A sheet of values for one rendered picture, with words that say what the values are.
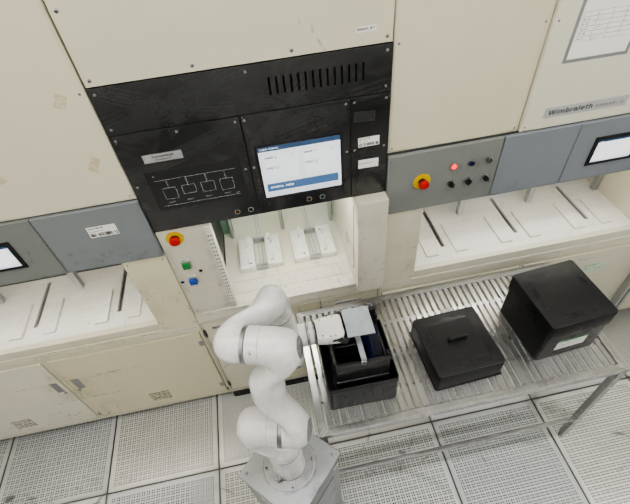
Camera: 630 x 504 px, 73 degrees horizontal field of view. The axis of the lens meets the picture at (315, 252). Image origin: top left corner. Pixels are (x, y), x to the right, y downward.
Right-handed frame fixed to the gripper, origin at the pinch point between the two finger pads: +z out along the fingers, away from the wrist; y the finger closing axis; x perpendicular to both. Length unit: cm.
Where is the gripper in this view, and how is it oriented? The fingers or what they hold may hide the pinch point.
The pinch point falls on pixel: (356, 324)
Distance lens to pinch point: 158.4
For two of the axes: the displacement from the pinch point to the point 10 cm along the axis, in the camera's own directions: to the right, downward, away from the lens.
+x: -0.7, -6.8, -7.3
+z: 9.8, -1.8, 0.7
